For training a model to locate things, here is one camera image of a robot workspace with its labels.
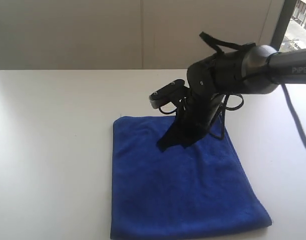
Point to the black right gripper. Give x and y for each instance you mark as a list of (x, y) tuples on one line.
[(195, 120)]

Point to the blue microfiber towel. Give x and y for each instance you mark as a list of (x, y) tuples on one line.
[(182, 193)]

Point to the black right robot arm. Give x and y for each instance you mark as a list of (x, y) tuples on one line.
[(250, 70)]

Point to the white vehicle outside window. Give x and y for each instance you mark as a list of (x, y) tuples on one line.
[(297, 45)]

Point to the white partition panel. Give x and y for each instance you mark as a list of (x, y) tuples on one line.
[(128, 34)]

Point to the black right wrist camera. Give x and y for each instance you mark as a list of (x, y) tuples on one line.
[(170, 93)]

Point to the dark window frame post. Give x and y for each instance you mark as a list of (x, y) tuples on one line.
[(282, 23)]

